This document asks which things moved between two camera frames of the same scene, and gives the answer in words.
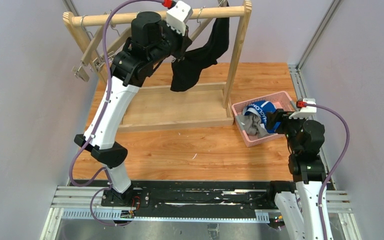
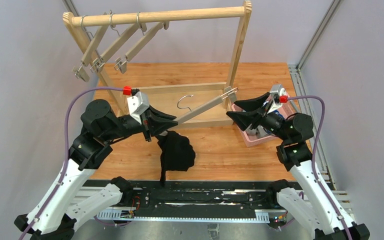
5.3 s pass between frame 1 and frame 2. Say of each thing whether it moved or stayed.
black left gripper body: moved
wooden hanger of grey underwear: stayed
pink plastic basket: stayed
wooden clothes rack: stayed
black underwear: moved
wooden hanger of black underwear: moved
